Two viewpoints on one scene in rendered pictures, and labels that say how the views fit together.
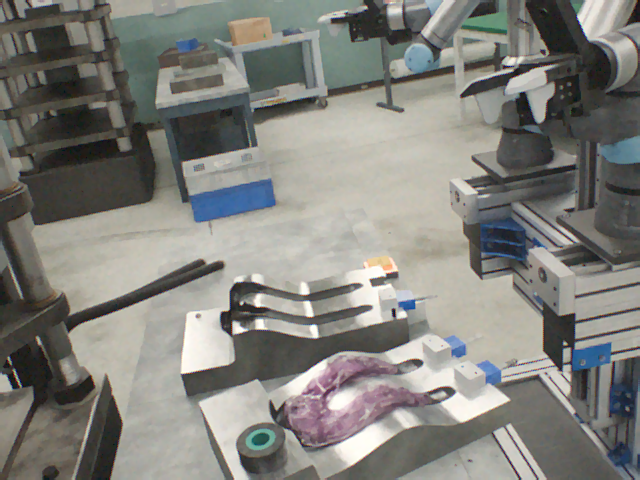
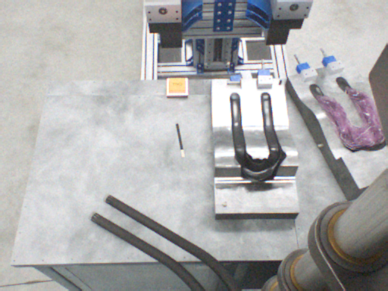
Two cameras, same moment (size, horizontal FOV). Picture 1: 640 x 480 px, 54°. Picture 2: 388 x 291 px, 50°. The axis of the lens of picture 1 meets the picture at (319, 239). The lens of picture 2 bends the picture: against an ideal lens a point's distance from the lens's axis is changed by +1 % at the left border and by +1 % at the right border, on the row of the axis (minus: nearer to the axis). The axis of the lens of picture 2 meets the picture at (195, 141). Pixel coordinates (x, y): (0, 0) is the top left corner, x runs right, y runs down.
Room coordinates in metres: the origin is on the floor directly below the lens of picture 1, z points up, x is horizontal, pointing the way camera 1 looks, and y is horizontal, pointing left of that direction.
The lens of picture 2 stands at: (1.42, 0.78, 2.08)
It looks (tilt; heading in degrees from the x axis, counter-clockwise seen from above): 61 degrees down; 273
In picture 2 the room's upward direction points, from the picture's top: straight up
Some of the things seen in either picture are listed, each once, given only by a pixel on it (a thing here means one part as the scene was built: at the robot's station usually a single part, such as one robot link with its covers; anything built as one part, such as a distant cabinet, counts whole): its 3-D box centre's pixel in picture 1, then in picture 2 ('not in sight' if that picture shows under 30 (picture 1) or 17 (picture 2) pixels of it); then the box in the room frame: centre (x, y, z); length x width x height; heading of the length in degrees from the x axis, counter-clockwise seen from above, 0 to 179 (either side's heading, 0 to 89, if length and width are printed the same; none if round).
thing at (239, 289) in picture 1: (293, 300); (255, 130); (1.27, 0.08, 0.92); 0.35 x 0.16 x 0.09; 94
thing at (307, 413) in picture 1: (351, 391); (353, 114); (0.93, -0.01, 0.90); 0.26 x 0.18 x 0.08; 111
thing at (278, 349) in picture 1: (289, 317); (251, 142); (1.27, 0.10, 0.87); 0.50 x 0.26 x 0.14; 94
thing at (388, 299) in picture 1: (409, 300); (263, 73); (1.23, -0.18, 0.89); 0.13 x 0.05 x 0.05; 92
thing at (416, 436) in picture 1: (353, 412); (352, 120); (0.92, -0.01, 0.86); 0.50 x 0.26 x 0.11; 111
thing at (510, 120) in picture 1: (524, 97); not in sight; (1.64, -0.59, 1.20); 0.13 x 0.12 x 0.14; 160
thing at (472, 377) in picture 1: (490, 372); (328, 60); (0.98, -0.28, 0.86); 0.13 x 0.05 x 0.05; 111
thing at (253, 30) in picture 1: (250, 33); not in sight; (7.26, 0.39, 0.94); 0.41 x 0.33 x 0.29; 106
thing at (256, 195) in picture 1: (230, 192); not in sight; (4.47, 0.60, 0.11); 0.61 x 0.41 x 0.22; 99
